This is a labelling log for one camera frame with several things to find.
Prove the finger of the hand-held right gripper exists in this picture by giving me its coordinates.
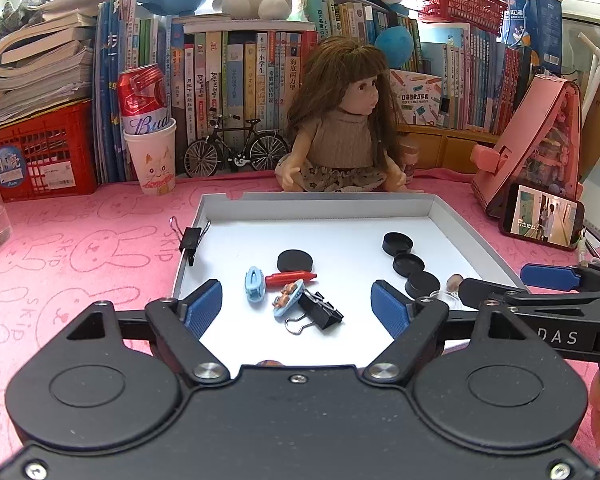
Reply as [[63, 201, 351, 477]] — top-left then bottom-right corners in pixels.
[[457, 277, 531, 313], [520, 263, 588, 292]]

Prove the red plastic basket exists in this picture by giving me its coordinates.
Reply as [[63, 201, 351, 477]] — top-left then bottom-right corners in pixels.
[[412, 0, 508, 36]]

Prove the white paper cup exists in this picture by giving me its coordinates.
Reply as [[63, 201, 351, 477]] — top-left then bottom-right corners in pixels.
[[123, 117, 177, 196]]

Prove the stack of books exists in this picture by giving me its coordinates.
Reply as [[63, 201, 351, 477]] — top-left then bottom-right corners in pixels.
[[0, 0, 101, 126]]

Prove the colourful printed box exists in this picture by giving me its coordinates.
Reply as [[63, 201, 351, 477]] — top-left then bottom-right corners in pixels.
[[390, 70, 443, 128]]

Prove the pink triangular stand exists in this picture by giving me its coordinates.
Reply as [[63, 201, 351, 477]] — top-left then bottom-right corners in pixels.
[[470, 74, 583, 218]]

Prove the small black binder clip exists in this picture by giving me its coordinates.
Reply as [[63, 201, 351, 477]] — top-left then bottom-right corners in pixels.
[[169, 216, 211, 266]]

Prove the wooden drawer cabinet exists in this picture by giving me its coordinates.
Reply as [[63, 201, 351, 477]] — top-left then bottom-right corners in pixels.
[[397, 122, 501, 171]]

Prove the blue carton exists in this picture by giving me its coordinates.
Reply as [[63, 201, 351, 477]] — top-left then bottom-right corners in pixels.
[[507, 0, 573, 78]]

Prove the row of upright books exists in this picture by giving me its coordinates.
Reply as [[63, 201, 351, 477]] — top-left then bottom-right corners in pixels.
[[95, 0, 536, 183]]

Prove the red beer can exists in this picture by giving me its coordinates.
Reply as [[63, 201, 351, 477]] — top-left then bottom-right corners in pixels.
[[117, 64, 171, 136]]

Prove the pink bunny print cloth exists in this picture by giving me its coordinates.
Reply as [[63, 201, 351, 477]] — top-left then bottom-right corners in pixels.
[[0, 167, 600, 466]]

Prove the red plastic crate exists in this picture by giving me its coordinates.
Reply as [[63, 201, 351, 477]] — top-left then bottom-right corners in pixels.
[[0, 100, 98, 202]]

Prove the white pipe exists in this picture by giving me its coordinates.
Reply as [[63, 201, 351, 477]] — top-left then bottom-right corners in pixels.
[[577, 32, 600, 111]]

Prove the tall black cap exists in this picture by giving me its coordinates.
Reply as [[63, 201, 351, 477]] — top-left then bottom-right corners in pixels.
[[382, 231, 414, 255]]

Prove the flat lying book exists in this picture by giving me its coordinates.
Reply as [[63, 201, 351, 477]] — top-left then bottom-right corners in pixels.
[[172, 14, 317, 35]]

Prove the smartphone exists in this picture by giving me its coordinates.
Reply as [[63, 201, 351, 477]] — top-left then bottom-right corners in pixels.
[[499, 182, 586, 252]]

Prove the black disc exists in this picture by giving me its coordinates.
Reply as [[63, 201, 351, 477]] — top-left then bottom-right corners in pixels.
[[277, 250, 314, 273]]

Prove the blue hair clip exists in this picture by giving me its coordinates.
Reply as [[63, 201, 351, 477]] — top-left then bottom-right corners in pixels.
[[271, 280, 307, 317], [245, 266, 267, 303]]

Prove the large black binder clip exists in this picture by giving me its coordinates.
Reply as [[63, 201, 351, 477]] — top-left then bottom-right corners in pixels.
[[285, 291, 345, 335]]

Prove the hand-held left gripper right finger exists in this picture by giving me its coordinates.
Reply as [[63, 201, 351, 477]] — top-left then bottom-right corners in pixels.
[[362, 280, 526, 387]]

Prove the brown jar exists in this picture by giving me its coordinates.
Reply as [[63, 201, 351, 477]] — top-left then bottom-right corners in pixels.
[[400, 142, 421, 186]]

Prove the black toy bicycle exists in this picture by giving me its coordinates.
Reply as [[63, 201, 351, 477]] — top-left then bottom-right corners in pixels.
[[184, 117, 291, 178]]

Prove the brown-haired doll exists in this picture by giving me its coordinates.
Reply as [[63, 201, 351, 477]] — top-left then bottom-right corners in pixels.
[[275, 35, 423, 193]]

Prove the blue round plush ball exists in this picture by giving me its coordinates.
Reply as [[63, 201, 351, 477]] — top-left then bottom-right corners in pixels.
[[374, 25, 415, 68]]

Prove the white cardboard box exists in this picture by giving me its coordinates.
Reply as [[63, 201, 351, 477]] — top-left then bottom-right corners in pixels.
[[172, 192, 531, 366]]

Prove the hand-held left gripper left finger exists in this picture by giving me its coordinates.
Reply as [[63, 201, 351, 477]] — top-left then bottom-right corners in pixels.
[[70, 279, 231, 387]]

